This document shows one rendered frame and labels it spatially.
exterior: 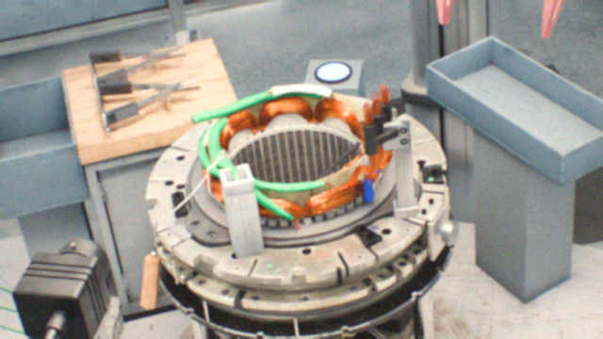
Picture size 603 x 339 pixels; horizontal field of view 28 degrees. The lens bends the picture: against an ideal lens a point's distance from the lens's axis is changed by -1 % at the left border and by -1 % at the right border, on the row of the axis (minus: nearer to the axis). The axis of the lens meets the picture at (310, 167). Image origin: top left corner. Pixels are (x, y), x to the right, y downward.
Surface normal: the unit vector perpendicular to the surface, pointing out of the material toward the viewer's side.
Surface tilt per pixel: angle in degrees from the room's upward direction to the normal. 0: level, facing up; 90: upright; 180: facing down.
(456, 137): 90
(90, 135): 0
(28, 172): 90
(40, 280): 0
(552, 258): 90
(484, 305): 0
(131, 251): 90
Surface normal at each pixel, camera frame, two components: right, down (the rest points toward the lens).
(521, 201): -0.83, 0.39
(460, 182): -0.41, 0.57
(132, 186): 0.25, 0.55
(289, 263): -0.10, -0.80
